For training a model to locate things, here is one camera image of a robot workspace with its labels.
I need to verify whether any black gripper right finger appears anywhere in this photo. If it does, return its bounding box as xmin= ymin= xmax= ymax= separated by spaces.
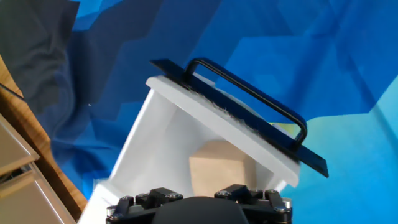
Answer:
xmin=213 ymin=184 xmax=293 ymax=224

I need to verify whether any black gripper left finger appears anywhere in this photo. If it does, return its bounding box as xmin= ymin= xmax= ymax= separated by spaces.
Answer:
xmin=105 ymin=187 xmax=184 ymax=224

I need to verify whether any large wooden cube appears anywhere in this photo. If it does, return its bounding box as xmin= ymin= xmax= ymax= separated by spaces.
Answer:
xmin=188 ymin=139 xmax=259 ymax=198

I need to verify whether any beige furniture cabinet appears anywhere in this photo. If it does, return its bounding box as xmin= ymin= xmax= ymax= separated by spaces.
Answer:
xmin=0 ymin=113 xmax=77 ymax=224

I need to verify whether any blue mountain print cloth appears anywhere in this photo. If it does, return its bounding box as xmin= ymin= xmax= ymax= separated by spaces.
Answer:
xmin=0 ymin=0 xmax=398 ymax=224

